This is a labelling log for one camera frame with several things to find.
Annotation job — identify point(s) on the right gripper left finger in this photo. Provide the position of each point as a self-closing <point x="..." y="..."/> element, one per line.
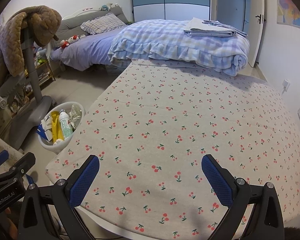
<point x="36" y="222"/>

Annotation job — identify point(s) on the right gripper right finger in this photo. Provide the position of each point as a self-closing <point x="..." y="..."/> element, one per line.
<point x="265" y="220"/>

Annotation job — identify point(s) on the white AD calcium milk bottle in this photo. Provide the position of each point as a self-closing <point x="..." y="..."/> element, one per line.
<point x="66" y="127"/>

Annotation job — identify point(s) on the cream plastic bag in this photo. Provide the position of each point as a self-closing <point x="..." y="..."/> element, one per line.
<point x="75" y="116"/>

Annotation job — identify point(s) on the blue milk carton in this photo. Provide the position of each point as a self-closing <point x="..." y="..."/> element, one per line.
<point x="41" y="132"/>

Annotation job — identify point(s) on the yellow snack package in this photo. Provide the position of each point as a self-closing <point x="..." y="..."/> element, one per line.
<point x="56" y="127"/>

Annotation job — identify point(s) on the white trash bin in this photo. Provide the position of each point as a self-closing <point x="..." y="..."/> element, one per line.
<point x="58" y="146"/>

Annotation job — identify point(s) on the floral fabric cushion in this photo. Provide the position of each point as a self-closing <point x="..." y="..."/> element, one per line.
<point x="14" y="155"/>

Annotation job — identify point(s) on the grey rolling chair stand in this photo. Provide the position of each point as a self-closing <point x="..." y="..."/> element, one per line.
<point x="31" y="107"/>

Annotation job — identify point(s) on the wooden toy shelf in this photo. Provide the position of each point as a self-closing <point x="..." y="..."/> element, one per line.
<point x="45" y="76"/>

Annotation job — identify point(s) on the red white plush toy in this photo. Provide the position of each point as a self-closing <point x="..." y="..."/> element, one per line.
<point x="68" y="42"/>

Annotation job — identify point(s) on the brown plush blanket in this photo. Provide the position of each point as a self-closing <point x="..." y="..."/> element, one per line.
<point x="42" y="22"/>

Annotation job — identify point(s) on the cherry print table cloth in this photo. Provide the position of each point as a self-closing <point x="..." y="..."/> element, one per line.
<point x="150" y="129"/>

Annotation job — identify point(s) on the purple bed sheet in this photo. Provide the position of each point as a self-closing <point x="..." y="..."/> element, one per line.
<point x="88" y="51"/>

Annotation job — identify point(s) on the plaid pillow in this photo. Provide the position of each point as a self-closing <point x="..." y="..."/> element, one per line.
<point x="102" y="24"/>

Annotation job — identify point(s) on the folded striped sheet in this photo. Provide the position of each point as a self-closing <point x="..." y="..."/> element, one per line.
<point x="199" y="27"/>

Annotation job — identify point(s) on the white wall socket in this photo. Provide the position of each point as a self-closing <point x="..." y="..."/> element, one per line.
<point x="285" y="85"/>

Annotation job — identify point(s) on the wall map poster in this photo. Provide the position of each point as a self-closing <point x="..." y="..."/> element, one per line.
<point x="288" y="13"/>

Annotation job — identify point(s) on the white door with handle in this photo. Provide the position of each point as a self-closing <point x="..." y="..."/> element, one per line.
<point x="256" y="20"/>

